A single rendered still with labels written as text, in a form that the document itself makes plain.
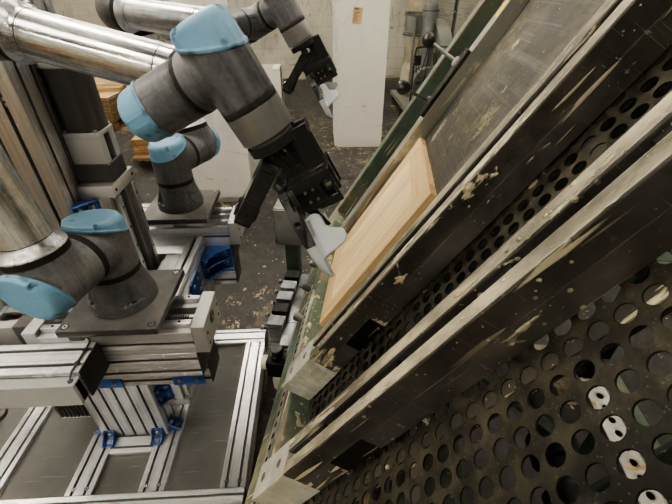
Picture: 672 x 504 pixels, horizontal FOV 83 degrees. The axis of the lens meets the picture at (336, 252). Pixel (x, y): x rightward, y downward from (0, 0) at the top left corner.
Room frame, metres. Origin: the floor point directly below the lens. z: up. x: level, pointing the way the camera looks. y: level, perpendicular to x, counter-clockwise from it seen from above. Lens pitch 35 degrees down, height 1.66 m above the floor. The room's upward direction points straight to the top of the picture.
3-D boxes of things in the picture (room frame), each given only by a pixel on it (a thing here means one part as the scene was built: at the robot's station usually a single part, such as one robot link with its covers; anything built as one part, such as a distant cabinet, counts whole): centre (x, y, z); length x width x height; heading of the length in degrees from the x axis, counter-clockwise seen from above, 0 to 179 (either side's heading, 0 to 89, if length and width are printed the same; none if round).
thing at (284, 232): (1.42, 0.19, 0.84); 0.12 x 0.12 x 0.18; 83
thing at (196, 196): (1.21, 0.54, 1.09); 0.15 x 0.15 x 0.10
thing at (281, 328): (0.98, 0.18, 0.69); 0.50 x 0.14 x 0.24; 173
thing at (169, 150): (1.21, 0.54, 1.20); 0.13 x 0.12 x 0.14; 157
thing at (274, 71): (6.09, 1.09, 0.36); 0.58 x 0.45 x 0.72; 93
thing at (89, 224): (0.70, 0.52, 1.20); 0.13 x 0.12 x 0.14; 170
